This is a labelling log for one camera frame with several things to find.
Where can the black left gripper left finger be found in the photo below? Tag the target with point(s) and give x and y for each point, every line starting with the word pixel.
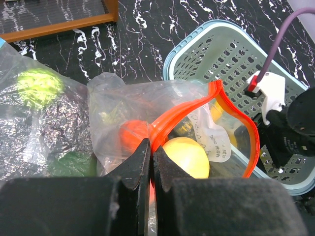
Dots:
pixel 116 204

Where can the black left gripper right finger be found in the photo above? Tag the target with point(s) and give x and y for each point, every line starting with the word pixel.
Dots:
pixel 221 206

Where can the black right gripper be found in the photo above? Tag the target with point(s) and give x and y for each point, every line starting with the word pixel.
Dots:
pixel 291 131

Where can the orange pumpkin toy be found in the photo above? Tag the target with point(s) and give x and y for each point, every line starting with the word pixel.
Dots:
pixel 131 134

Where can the red zipper clear bag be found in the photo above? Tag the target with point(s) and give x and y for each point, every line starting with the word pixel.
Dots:
pixel 173 108

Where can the blue zipper clear bag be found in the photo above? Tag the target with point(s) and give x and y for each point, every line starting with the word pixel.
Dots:
pixel 30 139

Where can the green bumpy fruit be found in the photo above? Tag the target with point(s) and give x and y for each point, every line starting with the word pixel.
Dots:
pixel 39 87

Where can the green avocado fruit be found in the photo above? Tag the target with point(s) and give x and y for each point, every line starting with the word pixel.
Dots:
pixel 73 164

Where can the yellow banana toy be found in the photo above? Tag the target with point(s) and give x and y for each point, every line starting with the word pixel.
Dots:
pixel 216 111

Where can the light blue plastic basket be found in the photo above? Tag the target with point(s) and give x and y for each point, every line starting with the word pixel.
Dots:
pixel 219 49

